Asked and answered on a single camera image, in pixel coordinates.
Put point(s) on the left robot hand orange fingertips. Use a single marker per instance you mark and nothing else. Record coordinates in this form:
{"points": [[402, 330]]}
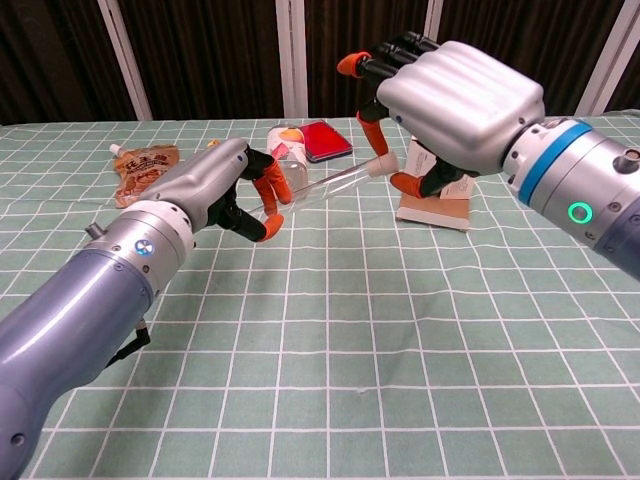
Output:
{"points": [[205, 175]]}

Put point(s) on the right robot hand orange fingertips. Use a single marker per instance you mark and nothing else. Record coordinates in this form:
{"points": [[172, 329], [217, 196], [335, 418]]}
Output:
{"points": [[465, 105]]}

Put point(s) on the small white tube cap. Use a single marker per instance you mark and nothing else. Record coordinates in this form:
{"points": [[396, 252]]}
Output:
{"points": [[385, 165]]}

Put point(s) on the clear glass test tube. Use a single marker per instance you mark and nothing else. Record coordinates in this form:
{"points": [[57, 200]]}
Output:
{"points": [[330, 184]]}

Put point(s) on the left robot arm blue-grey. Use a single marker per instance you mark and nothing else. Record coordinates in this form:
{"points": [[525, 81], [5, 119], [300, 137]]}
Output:
{"points": [[75, 310]]}

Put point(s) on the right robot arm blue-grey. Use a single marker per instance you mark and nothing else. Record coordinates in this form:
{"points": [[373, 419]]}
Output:
{"points": [[580, 190]]}

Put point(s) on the brown snack pouch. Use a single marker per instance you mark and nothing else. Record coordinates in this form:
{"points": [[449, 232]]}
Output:
{"points": [[140, 167]]}

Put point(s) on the clear bottle peach label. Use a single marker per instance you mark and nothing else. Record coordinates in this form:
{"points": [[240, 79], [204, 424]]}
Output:
{"points": [[287, 140]]}

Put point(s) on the white cardboard product box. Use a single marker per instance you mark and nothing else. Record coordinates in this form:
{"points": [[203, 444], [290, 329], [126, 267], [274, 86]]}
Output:
{"points": [[435, 212]]}

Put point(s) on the red stamp pad case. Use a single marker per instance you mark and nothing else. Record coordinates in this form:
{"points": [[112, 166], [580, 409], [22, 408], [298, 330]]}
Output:
{"points": [[325, 140]]}

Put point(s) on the green checked tablecloth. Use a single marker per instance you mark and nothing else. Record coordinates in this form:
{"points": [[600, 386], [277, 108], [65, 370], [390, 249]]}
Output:
{"points": [[350, 325]]}

